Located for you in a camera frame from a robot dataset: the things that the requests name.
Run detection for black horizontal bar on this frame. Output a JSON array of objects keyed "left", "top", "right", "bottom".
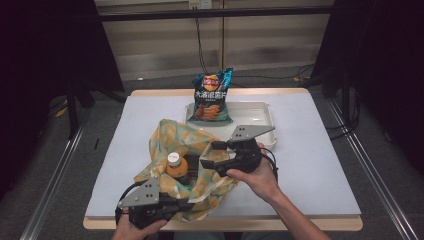
[{"left": 99, "top": 5, "right": 334, "bottom": 23}]

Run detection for wooden table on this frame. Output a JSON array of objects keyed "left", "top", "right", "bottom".
[{"left": 82, "top": 87, "right": 364, "bottom": 232}]

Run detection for aluminium floor rail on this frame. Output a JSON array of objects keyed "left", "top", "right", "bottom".
[
  {"left": 19, "top": 113, "right": 91, "bottom": 240},
  {"left": 326, "top": 99, "right": 419, "bottom": 240}
]

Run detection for black wall cable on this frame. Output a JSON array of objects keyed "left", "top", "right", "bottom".
[{"left": 194, "top": 17, "right": 316, "bottom": 88}]

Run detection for white table mat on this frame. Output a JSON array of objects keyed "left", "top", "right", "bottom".
[{"left": 84, "top": 93, "right": 362, "bottom": 219}]

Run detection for black stand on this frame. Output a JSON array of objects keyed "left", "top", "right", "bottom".
[
  {"left": 308, "top": 66, "right": 361, "bottom": 128},
  {"left": 64, "top": 79, "right": 128, "bottom": 139}
]

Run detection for black curtain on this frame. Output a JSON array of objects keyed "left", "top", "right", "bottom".
[
  {"left": 0, "top": 0, "right": 125, "bottom": 201},
  {"left": 308, "top": 0, "right": 424, "bottom": 174}
]

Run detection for blue chip bag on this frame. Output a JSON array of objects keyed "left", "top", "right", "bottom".
[{"left": 187, "top": 67, "right": 234, "bottom": 124}]

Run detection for black floor cables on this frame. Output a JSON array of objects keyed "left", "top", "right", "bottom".
[{"left": 328, "top": 96, "right": 363, "bottom": 141}]

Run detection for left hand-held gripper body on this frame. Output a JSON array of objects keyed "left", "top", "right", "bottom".
[{"left": 117, "top": 177, "right": 178, "bottom": 230}]

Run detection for white plastic tray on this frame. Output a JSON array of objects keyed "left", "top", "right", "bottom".
[{"left": 184, "top": 101, "right": 279, "bottom": 150}]

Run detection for white wall socket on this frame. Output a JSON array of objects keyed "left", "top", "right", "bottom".
[{"left": 188, "top": 0, "right": 213, "bottom": 10}]

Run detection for person's left hand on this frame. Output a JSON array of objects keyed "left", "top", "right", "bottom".
[{"left": 111, "top": 208, "right": 168, "bottom": 240}]

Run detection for orange drink bottle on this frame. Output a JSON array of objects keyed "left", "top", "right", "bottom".
[{"left": 164, "top": 152, "right": 192, "bottom": 186}]

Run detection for person's right hand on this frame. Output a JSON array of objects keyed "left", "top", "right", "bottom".
[{"left": 226, "top": 143, "right": 283, "bottom": 204}]

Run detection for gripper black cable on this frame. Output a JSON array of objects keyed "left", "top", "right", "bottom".
[
  {"left": 261, "top": 147, "right": 279, "bottom": 183},
  {"left": 114, "top": 181, "right": 146, "bottom": 224}
]

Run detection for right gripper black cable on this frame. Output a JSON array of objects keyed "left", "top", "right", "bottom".
[{"left": 261, "top": 147, "right": 279, "bottom": 183}]

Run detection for floral fabric bag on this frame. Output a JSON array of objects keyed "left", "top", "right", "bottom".
[{"left": 134, "top": 118, "right": 239, "bottom": 223}]

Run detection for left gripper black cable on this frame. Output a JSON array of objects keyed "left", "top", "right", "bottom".
[{"left": 114, "top": 181, "right": 146, "bottom": 224}]

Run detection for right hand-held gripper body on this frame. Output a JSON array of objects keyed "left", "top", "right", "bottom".
[{"left": 216, "top": 124, "right": 276, "bottom": 178}]

